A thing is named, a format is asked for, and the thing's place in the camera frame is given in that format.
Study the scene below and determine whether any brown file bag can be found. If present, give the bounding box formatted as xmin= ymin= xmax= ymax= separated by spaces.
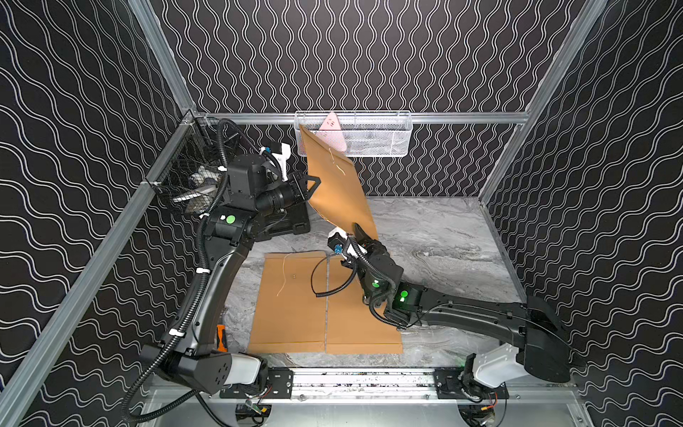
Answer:
xmin=324 ymin=279 xmax=403 ymax=355
xmin=300 ymin=126 xmax=379 ymax=239
xmin=247 ymin=251 xmax=327 ymax=354

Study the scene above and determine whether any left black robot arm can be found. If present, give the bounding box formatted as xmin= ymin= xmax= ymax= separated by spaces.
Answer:
xmin=122 ymin=118 xmax=320 ymax=425

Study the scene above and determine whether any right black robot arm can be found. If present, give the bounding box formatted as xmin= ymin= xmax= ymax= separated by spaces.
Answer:
xmin=327 ymin=224 xmax=579 ymax=400

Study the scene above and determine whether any black plastic tool case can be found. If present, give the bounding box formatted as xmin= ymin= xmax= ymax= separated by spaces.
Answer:
xmin=255 ymin=202 xmax=311 ymax=242

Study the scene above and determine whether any pink triangular board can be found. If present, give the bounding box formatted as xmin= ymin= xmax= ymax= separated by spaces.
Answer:
xmin=315 ymin=111 xmax=348 ymax=155

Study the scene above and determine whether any white object in black basket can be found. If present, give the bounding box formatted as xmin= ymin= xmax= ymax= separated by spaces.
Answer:
xmin=171 ymin=165 xmax=222 ymax=215

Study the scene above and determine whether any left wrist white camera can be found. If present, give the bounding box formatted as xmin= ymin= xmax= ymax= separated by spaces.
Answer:
xmin=260 ymin=142 xmax=292 ymax=181

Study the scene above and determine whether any white wire mesh basket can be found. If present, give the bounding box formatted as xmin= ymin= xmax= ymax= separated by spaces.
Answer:
xmin=293 ymin=110 xmax=414 ymax=158

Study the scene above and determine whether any black wire mesh basket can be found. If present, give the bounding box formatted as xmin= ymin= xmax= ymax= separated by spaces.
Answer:
xmin=151 ymin=118 xmax=241 ymax=216

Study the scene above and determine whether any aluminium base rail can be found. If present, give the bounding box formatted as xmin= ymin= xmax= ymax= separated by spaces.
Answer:
xmin=151 ymin=367 xmax=580 ymax=404

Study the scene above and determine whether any orange handled tool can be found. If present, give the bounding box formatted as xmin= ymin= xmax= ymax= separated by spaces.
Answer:
xmin=216 ymin=325 xmax=229 ymax=352

